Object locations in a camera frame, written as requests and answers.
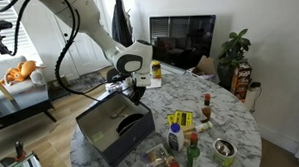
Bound black oval case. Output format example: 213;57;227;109
115;113;146;138

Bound small white spice bottle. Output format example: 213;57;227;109
194;120;214;134

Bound yellow packet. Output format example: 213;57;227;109
173;109;195;129
166;113;177;127

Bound white window blinds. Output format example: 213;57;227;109
0;0;35;63

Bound green white striped rack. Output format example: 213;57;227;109
8;151;46;167

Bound dark patterned rug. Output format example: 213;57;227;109
67;70;108;94

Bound green potted plant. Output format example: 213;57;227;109
216;28;254;91

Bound open tin can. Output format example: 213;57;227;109
211;137;239;167

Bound dark jar yellow lid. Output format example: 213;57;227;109
150;60;162;80

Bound black clamp knob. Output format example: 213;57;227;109
13;141;26;160

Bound steel tumbler cup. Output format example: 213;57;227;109
104;81;125;94

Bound dark blue cardboard box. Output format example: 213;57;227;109
74;90;157;167

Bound small white box device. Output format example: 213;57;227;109
243;81;264;114

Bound dark grey chair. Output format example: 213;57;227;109
105;66;124;84

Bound black flat screen television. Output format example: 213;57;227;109
148;14;219;71

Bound brown hot sauce bottle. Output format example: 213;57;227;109
199;92;213;124

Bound clear plastic scoop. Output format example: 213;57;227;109
131;158;154;167

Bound white bottle blue cap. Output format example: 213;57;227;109
166;121;186;153

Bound clear plastic bag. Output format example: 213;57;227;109
140;142;170;167

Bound small jar red cap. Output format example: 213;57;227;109
165;155;180;167

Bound small wooden piece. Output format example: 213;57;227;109
182;124;197;147

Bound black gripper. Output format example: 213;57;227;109
129;83;148;107

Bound small brown floor box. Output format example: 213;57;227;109
46;74;71;92

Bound orange game box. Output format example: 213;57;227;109
229;61;254;104

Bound white television stand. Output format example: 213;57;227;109
161;60;203;78

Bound white door with window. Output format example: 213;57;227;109
53;11;113;79

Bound white paper sheet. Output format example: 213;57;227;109
145;76;164;91

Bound open brown cardboard box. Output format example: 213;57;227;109
190;54;217;77

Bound orange plush toy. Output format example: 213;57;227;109
0;59;47;87

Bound grey sofa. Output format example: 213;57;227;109
0;54;53;104

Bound green bottle red cap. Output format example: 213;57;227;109
185;132;202;167

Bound black low table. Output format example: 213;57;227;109
0;98;58;133

